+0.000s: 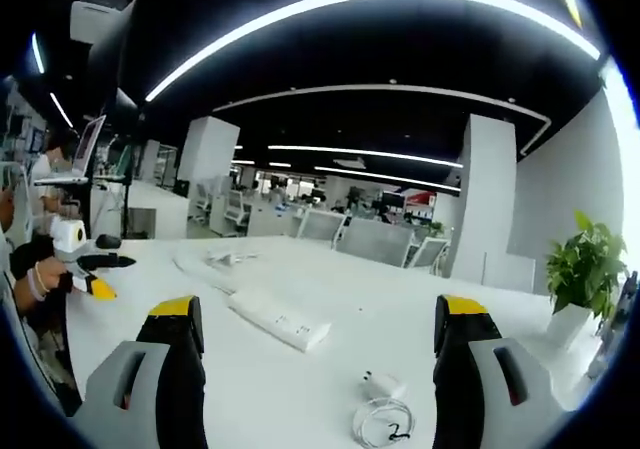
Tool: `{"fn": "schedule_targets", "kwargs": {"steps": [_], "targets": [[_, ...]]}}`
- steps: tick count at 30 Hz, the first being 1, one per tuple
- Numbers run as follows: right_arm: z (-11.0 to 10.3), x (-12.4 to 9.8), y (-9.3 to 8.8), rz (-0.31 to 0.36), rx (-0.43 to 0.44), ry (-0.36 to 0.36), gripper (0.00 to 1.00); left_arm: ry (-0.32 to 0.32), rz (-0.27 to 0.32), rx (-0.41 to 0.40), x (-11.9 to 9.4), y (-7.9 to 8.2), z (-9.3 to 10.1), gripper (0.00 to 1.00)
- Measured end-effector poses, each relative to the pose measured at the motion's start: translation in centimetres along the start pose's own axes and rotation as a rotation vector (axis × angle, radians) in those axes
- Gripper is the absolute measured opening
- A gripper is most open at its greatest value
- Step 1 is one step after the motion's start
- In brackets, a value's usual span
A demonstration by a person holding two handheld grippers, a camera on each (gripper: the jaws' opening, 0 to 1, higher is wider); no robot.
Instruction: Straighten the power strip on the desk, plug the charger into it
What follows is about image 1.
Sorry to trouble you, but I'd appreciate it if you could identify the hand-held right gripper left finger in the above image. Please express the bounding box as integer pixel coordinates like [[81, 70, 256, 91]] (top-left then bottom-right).
[[72, 295, 209, 449]]

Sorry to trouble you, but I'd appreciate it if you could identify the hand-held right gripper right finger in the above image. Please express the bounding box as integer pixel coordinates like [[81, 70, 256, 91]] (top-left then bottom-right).
[[432, 293, 569, 449]]

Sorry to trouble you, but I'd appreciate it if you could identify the white charger with cable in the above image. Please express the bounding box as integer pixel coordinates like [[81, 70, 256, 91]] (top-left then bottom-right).
[[351, 368, 417, 446]]

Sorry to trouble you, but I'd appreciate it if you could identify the white power strip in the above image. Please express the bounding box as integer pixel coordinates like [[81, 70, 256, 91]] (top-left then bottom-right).
[[228, 288, 332, 354]]

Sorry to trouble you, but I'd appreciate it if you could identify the white desk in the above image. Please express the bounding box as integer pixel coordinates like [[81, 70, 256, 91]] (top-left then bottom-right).
[[64, 233, 626, 449]]

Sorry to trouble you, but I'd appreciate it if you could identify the straight ceiling light strip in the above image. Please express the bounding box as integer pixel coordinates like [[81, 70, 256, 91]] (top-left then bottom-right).
[[267, 143, 464, 169]]

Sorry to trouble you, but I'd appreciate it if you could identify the person's left hand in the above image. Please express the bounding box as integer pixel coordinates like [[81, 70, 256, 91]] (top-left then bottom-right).
[[27, 257, 71, 300]]

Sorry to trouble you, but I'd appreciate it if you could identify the black stand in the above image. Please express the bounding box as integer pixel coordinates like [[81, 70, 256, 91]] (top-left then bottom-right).
[[87, 0, 139, 250]]

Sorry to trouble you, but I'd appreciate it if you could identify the person's dark clothing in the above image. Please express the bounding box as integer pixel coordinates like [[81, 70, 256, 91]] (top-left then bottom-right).
[[19, 293, 84, 415]]

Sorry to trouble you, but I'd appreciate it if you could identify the white office workbench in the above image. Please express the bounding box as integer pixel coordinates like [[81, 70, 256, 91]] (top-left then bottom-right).
[[89, 178, 191, 241]]

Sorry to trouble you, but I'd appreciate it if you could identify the green board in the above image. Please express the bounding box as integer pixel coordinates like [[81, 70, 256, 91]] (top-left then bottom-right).
[[109, 143, 134, 183]]

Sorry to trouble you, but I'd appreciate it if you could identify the silver laptop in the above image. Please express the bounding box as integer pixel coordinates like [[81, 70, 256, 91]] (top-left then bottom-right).
[[32, 114, 107, 186]]

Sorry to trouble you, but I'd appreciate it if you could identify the white leaning panel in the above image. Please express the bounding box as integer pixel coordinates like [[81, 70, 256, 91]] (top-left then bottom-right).
[[482, 251, 536, 296]]

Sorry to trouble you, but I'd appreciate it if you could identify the green plant in white pot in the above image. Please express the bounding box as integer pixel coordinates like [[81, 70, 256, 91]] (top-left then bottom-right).
[[544, 211, 629, 350]]

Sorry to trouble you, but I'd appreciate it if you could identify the ceiling air conditioner unit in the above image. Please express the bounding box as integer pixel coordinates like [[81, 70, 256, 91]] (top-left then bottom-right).
[[69, 0, 136, 45]]

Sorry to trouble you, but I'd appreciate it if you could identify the long curved ceiling light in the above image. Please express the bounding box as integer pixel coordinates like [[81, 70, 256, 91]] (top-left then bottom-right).
[[144, 0, 601, 103]]

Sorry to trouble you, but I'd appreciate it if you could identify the white ceiling conduit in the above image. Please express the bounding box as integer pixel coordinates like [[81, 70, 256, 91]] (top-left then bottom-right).
[[212, 83, 551, 156]]

